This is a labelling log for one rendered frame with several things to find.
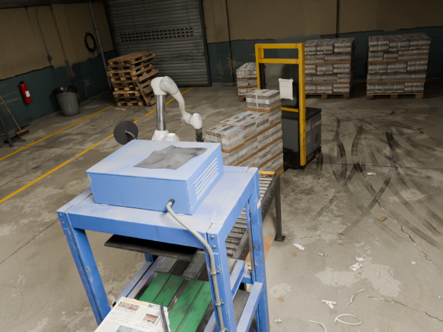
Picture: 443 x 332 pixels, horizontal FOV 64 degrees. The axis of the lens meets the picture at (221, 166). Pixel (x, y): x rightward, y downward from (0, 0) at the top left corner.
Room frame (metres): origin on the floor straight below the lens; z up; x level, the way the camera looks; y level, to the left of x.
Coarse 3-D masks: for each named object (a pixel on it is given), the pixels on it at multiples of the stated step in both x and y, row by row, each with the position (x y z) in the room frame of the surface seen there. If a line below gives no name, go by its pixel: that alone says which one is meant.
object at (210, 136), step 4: (220, 124) 4.25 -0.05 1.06; (224, 124) 4.24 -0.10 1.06; (212, 128) 4.13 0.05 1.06; (216, 128) 4.12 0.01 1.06; (220, 128) 4.11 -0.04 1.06; (208, 132) 4.07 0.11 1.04; (212, 132) 4.03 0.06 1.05; (208, 136) 4.08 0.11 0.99; (212, 136) 4.03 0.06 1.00; (208, 140) 4.08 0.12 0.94; (212, 140) 4.03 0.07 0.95
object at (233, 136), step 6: (234, 126) 4.12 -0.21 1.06; (222, 132) 3.95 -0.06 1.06; (228, 132) 3.92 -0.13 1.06; (234, 132) 3.92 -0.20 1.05; (240, 132) 4.00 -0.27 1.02; (222, 138) 3.91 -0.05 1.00; (228, 138) 3.85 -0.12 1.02; (234, 138) 3.93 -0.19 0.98; (240, 138) 4.00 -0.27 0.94; (222, 144) 3.91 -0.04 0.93; (228, 144) 3.85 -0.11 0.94; (234, 144) 3.92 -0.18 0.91
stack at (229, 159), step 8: (264, 136) 4.40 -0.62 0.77; (248, 144) 4.13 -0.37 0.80; (256, 144) 4.27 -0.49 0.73; (264, 144) 4.39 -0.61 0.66; (224, 152) 3.92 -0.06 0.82; (232, 152) 3.90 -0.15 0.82; (240, 152) 4.01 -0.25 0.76; (248, 152) 4.12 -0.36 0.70; (264, 152) 4.38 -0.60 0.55; (224, 160) 3.78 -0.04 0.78; (232, 160) 3.89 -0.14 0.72; (240, 160) 4.00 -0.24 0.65; (248, 160) 4.10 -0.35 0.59; (256, 160) 4.23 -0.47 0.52; (264, 160) 4.36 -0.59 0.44; (264, 168) 4.36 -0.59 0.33; (264, 176) 4.35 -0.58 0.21
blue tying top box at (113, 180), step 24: (144, 144) 2.00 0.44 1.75; (168, 144) 1.95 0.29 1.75; (192, 144) 1.91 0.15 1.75; (216, 144) 1.86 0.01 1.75; (96, 168) 1.73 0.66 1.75; (120, 168) 1.69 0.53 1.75; (144, 168) 1.65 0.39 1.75; (192, 168) 1.58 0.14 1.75; (216, 168) 1.81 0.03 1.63; (96, 192) 1.70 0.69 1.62; (120, 192) 1.64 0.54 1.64; (144, 192) 1.57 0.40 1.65; (168, 192) 1.52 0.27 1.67; (192, 192) 1.51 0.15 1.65
